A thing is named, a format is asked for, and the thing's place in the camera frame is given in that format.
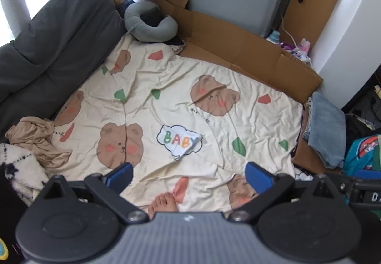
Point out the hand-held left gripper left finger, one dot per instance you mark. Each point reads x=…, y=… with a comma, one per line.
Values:
x=119, y=176

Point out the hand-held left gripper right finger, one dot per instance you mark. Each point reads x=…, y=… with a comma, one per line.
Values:
x=259, y=176

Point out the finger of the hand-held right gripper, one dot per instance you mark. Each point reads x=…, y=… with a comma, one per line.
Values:
x=363, y=183

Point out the teal cartoon print cloth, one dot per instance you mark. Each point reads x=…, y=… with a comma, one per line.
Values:
x=363, y=156

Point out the brown folded cloth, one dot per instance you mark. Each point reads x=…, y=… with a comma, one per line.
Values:
x=309, y=159

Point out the black clothing pile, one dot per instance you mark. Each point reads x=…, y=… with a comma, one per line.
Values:
x=357, y=130

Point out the person's bare foot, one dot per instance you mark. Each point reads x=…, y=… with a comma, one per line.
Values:
x=163, y=207

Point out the dark striped cloth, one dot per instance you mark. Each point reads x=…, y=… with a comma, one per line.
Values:
x=306, y=121

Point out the beige garment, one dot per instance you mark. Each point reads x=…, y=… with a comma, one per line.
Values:
x=35, y=136

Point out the cream bear print bed sheet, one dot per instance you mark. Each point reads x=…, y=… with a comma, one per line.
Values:
x=163, y=88

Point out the white black fuzzy blanket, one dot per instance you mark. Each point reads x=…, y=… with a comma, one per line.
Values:
x=18, y=168

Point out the white blue printed bag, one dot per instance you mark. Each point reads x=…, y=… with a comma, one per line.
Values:
x=300, y=56

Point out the flattened cardboard box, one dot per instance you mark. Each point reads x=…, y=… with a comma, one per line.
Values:
x=238, y=43

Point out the yellow teal object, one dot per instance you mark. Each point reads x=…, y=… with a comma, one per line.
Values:
x=3, y=249

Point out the pink detergent bottle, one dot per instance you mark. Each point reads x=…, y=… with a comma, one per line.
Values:
x=304, y=46

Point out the blue cap detergent bottle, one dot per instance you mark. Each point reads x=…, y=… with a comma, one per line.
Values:
x=273, y=37

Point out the floral cloth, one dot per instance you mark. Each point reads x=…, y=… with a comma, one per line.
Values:
x=178, y=49

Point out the dark grey duvet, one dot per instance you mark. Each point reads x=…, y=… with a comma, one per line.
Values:
x=59, y=43

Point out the grey neck pillow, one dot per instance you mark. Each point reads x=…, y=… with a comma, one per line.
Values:
x=160, y=33

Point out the upright cardboard panel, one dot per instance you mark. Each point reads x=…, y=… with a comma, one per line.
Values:
x=321, y=19

